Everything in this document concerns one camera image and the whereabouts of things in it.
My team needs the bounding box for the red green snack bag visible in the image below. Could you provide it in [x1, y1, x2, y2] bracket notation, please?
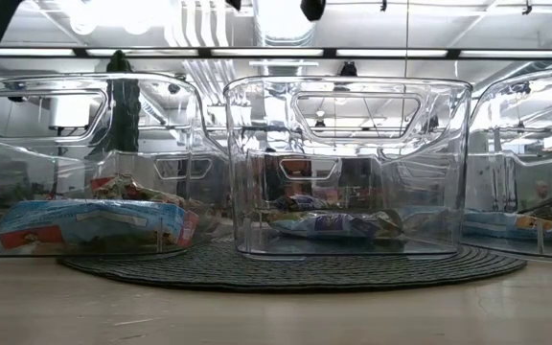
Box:
[88, 172, 191, 205]

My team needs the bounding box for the blue white granola bar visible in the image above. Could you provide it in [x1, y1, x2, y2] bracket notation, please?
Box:
[0, 198, 201, 255]

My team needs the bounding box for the clear plastic bin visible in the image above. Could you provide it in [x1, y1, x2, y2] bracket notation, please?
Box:
[462, 66, 552, 260]
[221, 75, 473, 263]
[0, 71, 232, 258]

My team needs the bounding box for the round grey woven placemat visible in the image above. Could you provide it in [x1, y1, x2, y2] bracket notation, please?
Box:
[55, 234, 529, 293]

